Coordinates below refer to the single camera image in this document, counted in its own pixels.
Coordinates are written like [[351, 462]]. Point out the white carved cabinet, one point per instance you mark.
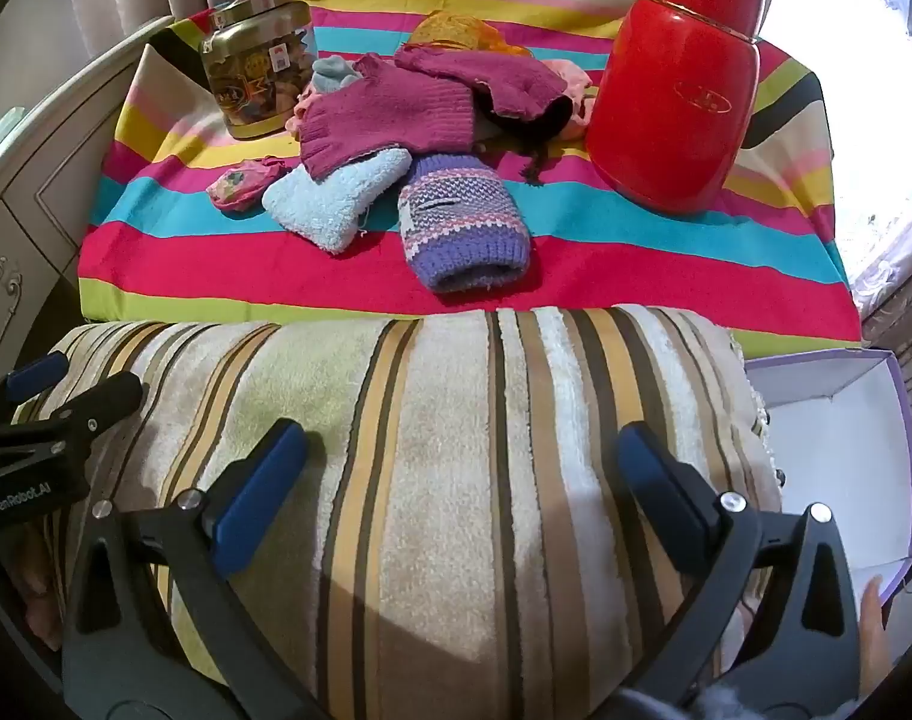
[[43, 187]]

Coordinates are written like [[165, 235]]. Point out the white box with purple edge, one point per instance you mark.
[[838, 480]]

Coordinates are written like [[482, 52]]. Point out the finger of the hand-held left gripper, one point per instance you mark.
[[88, 405], [40, 375]]

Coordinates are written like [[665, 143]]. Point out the purple patterned knit hat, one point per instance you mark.
[[456, 217]]

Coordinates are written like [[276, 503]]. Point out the light blue fluffy sock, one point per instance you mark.
[[328, 202]]

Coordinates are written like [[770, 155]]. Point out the orange patterned cloth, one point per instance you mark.
[[456, 34]]

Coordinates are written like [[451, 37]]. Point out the magenta knit garment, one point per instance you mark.
[[493, 79], [381, 120]]

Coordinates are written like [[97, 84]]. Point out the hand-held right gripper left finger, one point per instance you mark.
[[265, 495]]

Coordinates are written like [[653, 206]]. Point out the beige striped fleece blanket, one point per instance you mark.
[[441, 502]]

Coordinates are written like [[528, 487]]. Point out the glass jar with gold lid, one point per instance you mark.
[[253, 75]]

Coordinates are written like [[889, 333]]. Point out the small pink floral pouch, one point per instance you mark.
[[238, 184]]

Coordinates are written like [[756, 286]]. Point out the red thermos jug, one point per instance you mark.
[[666, 112]]

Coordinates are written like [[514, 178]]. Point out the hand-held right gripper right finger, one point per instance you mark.
[[651, 495]]

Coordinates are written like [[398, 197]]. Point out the colourful striped tablecloth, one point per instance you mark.
[[201, 240]]

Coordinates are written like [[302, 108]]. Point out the person's left hand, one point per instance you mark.
[[42, 600]]

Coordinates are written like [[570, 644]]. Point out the person's right hand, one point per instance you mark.
[[873, 630]]

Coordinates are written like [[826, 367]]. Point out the pink sock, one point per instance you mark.
[[303, 111]]

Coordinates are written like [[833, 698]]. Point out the white lace curtain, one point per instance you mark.
[[876, 90]]

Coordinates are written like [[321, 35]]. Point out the pink fluffy hat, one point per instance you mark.
[[572, 90]]

